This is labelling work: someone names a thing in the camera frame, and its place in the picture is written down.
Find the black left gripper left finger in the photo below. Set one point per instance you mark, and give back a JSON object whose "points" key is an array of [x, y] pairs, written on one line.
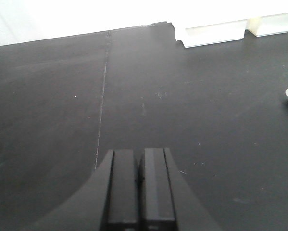
{"points": [[108, 201]]}

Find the white plastic bin left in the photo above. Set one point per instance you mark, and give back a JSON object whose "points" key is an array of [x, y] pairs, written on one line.
{"points": [[210, 34]]}

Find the white plastic bin middle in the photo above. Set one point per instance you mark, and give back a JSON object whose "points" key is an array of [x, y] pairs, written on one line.
{"points": [[268, 25]]}

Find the white plastic bin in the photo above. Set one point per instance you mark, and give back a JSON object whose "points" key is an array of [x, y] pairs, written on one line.
{"points": [[210, 34], [268, 25]]}

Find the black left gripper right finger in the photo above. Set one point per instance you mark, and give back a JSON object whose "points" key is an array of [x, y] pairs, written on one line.
{"points": [[167, 202]]}

